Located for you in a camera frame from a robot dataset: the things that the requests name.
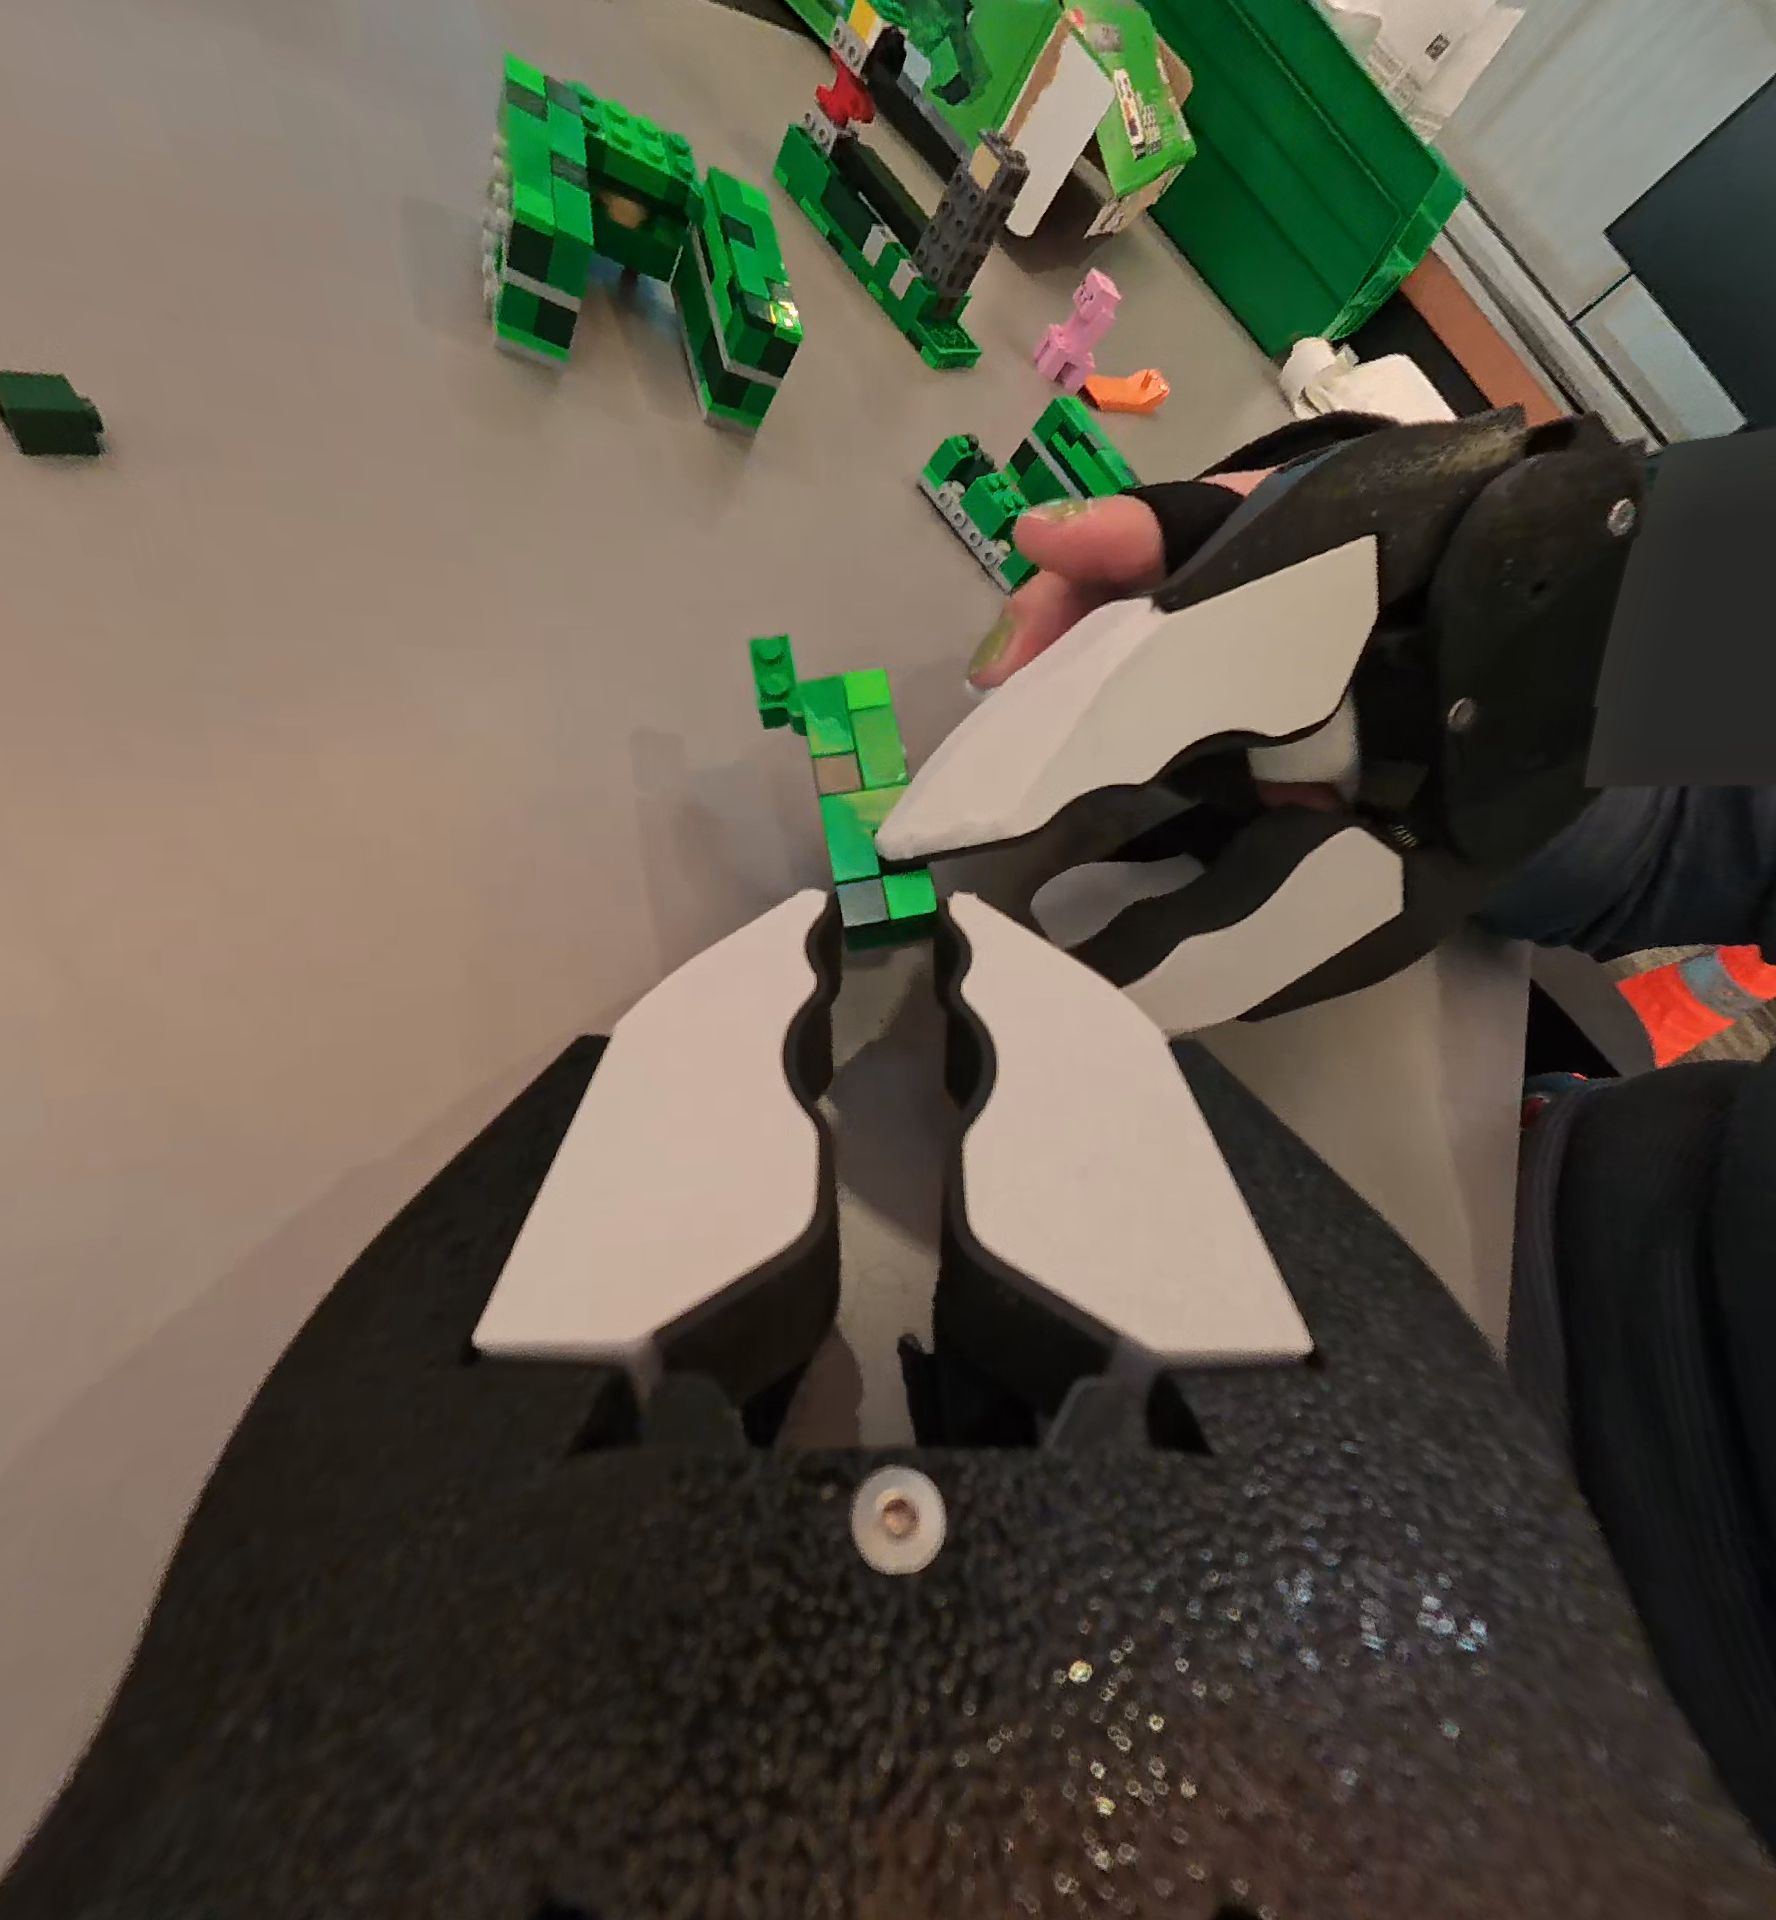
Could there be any green brick figure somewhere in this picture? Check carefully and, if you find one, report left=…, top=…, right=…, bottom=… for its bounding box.
left=828, top=0, right=1071, bottom=158

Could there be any green plastic crate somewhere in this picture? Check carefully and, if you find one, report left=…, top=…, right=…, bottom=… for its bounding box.
left=1143, top=0, right=1468, bottom=358

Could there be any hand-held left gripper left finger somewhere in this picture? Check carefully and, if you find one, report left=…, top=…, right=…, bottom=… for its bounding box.
left=471, top=884, right=843, bottom=1405

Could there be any green cardboard box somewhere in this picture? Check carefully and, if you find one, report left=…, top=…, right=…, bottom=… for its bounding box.
left=1001, top=0, right=1197, bottom=242

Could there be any person's dark clothing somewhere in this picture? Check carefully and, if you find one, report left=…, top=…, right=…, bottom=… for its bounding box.
left=1511, top=1004, right=1776, bottom=1920

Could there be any long green brick assembly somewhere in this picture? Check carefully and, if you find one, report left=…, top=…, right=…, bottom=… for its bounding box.
left=748, top=633, right=939, bottom=950

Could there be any person's right hand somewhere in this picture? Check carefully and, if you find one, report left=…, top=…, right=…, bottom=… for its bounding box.
left=966, top=494, right=1173, bottom=694

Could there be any dark green square brick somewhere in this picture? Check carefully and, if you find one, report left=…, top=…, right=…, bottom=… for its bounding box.
left=0, top=367, right=106, bottom=458

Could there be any dark monitor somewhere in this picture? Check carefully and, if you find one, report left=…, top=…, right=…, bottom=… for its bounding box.
left=1605, top=14, right=1776, bottom=437

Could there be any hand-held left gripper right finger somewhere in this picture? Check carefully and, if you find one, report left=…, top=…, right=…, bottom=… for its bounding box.
left=931, top=891, right=1317, bottom=1419

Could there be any orange grey cloth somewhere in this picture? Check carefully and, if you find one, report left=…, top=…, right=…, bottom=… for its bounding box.
left=1616, top=945, right=1776, bottom=1070

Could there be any grey desk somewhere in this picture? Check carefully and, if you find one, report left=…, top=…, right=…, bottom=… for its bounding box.
left=0, top=0, right=1581, bottom=1920

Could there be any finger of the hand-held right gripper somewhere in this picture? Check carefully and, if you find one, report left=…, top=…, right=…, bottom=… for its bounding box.
left=1027, top=818, right=1431, bottom=1039
left=878, top=531, right=1385, bottom=864

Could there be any small green brick assembly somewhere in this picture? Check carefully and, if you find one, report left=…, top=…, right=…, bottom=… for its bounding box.
left=918, top=397, right=1143, bottom=594

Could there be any large green brick model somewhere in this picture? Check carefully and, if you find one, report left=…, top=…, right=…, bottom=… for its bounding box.
left=486, top=55, right=806, bottom=434

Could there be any pink pig figure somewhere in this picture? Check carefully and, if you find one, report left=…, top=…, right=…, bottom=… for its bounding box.
left=1035, top=269, right=1123, bottom=395

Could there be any green plate with grey tower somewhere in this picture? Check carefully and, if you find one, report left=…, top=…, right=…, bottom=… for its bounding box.
left=772, top=120, right=1033, bottom=371

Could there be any person's right forearm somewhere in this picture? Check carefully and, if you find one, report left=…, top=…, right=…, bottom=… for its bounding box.
left=1481, top=779, right=1776, bottom=962

